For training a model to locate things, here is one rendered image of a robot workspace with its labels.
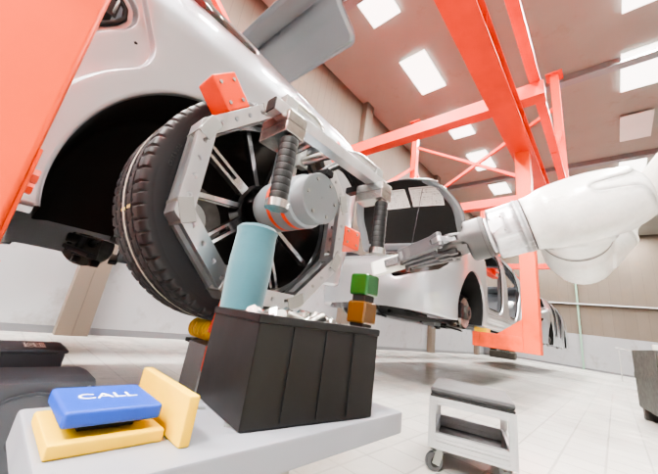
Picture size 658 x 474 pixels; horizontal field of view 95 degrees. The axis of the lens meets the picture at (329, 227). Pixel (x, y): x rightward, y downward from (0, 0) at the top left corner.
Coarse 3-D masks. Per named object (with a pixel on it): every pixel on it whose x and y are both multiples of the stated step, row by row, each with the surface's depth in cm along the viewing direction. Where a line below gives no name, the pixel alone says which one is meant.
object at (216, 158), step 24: (216, 144) 96; (240, 144) 100; (216, 168) 82; (264, 168) 113; (240, 192) 86; (240, 216) 85; (216, 240) 79; (288, 240) 116; (312, 240) 107; (288, 264) 106
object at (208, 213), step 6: (204, 192) 123; (198, 204) 121; (204, 204) 123; (210, 204) 125; (198, 210) 116; (204, 210) 123; (210, 210) 124; (216, 210) 127; (204, 216) 118; (210, 216) 124; (216, 216) 126; (204, 222) 117; (210, 222) 124; (216, 222) 126; (210, 228) 124; (216, 234) 126
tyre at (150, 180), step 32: (160, 128) 76; (128, 160) 82; (160, 160) 68; (128, 192) 72; (160, 192) 68; (128, 224) 70; (160, 224) 67; (128, 256) 75; (160, 256) 67; (160, 288) 73; (192, 288) 71
